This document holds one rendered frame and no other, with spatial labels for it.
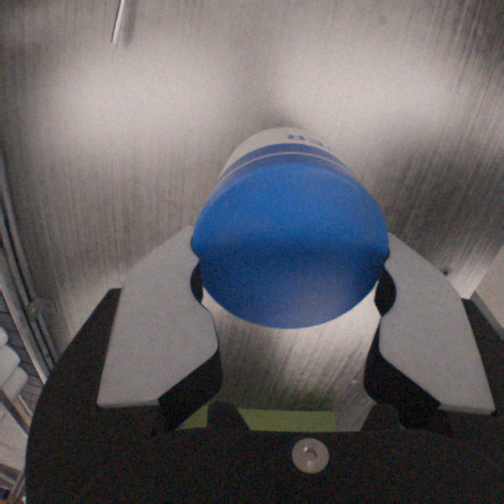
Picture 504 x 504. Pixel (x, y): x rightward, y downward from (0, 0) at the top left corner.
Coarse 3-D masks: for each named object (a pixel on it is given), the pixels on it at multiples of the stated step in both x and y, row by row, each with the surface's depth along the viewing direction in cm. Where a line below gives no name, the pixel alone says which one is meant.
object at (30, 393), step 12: (0, 288) 33; (0, 300) 34; (0, 312) 35; (12, 324) 36; (12, 336) 38; (24, 348) 39; (24, 360) 41; (36, 372) 42; (36, 384) 45; (24, 396) 48; (36, 396) 47
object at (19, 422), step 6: (0, 390) 33; (0, 396) 33; (6, 396) 35; (0, 402) 34; (6, 402) 35; (6, 408) 35; (12, 408) 36; (12, 414) 36; (18, 414) 37; (12, 420) 37; (18, 420) 37; (24, 420) 39; (18, 426) 38; (24, 426) 39; (24, 432) 39
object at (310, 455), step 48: (192, 432) 5; (240, 432) 5; (288, 432) 5; (336, 432) 5; (384, 432) 4; (432, 432) 4; (96, 480) 4; (144, 480) 4; (192, 480) 4; (240, 480) 4; (288, 480) 4; (336, 480) 4; (384, 480) 4; (432, 480) 4; (480, 480) 4
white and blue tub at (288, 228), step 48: (288, 144) 11; (240, 192) 9; (288, 192) 9; (336, 192) 9; (192, 240) 10; (240, 240) 10; (288, 240) 10; (336, 240) 10; (384, 240) 10; (240, 288) 11; (288, 288) 11; (336, 288) 11
